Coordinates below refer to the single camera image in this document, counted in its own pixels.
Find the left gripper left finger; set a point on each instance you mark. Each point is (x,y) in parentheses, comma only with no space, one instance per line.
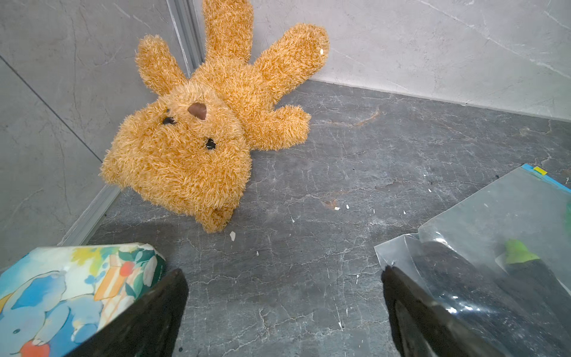
(149,327)

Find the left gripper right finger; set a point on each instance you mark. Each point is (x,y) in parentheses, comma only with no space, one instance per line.
(422,327)

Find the yellow zipper slider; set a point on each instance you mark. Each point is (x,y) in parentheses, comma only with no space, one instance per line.
(540,170)

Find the colourful tissue pack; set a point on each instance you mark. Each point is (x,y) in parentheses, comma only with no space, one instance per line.
(56,298)

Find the brown teddy bear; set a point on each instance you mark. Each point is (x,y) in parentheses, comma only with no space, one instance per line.
(190,150)

